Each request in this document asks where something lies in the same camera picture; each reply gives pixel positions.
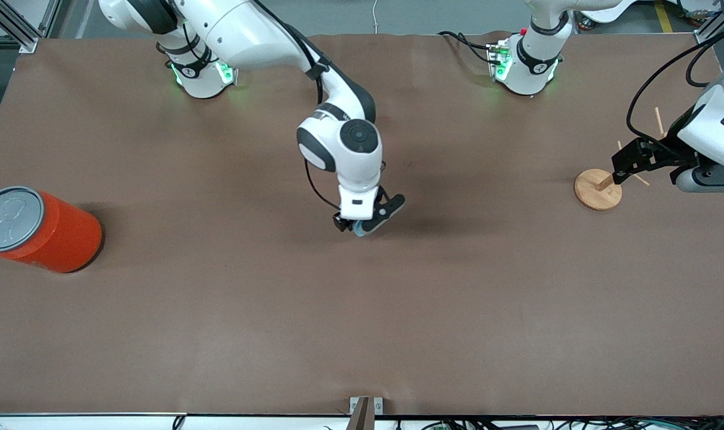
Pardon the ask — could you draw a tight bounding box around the aluminium frame post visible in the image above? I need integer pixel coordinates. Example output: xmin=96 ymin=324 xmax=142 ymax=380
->
xmin=0 ymin=0 xmax=64 ymax=54
xmin=679 ymin=0 xmax=724 ymax=45

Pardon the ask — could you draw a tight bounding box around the metal bracket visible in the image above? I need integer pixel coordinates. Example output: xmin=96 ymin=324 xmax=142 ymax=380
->
xmin=349 ymin=397 xmax=384 ymax=430

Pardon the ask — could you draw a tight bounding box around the wooden cup stand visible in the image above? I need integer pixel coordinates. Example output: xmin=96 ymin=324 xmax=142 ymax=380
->
xmin=574 ymin=107 xmax=673 ymax=211

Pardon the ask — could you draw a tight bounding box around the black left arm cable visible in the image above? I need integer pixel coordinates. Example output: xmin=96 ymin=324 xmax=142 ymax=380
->
xmin=627 ymin=27 xmax=724 ymax=143

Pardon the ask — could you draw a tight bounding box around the black left base cable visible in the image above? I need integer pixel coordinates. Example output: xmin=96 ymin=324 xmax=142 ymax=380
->
xmin=438 ymin=31 xmax=501 ymax=64

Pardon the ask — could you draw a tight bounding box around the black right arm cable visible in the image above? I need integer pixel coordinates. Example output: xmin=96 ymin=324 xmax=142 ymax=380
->
xmin=251 ymin=0 xmax=342 ymax=213

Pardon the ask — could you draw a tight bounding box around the orange can with grey lid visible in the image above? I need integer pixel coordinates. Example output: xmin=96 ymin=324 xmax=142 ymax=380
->
xmin=0 ymin=186 xmax=103 ymax=274

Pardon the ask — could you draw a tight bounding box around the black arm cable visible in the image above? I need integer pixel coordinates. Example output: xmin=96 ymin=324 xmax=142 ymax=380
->
xmin=627 ymin=27 xmax=724 ymax=143
xmin=251 ymin=0 xmax=342 ymax=213

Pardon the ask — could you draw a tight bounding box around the brown table cover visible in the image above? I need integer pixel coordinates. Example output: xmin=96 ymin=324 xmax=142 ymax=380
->
xmin=0 ymin=31 xmax=724 ymax=417

